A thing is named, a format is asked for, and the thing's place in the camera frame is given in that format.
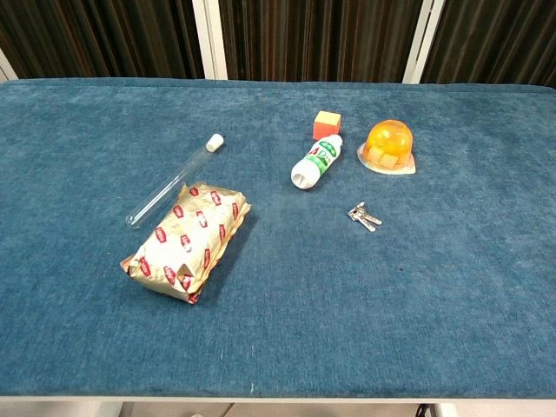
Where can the gold foil wrapped package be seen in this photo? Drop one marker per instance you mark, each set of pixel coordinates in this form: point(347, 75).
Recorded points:
point(191, 241)

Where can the orange fruit jelly cup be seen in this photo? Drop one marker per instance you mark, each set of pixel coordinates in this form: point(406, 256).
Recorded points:
point(387, 146)

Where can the orange yellow cube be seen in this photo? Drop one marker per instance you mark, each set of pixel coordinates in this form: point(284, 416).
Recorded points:
point(326, 125)

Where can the glass test tube white stopper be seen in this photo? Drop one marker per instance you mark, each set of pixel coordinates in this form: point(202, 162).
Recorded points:
point(174, 179)

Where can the white green drink bottle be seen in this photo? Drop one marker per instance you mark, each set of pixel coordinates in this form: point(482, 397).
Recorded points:
point(316, 162)

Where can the white frame post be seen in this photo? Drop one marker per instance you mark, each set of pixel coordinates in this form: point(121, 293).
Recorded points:
point(6, 69)
point(210, 39)
point(423, 41)

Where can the white table frame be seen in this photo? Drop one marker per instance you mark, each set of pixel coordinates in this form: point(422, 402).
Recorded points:
point(278, 401)

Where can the blue velvet table cloth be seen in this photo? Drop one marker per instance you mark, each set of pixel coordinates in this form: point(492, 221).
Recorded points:
point(304, 304)

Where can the silver key bunch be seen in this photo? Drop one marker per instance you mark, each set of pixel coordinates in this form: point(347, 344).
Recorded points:
point(364, 216)

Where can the dark brown pleated curtain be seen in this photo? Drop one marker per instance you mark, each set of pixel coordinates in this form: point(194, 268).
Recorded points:
point(321, 39)

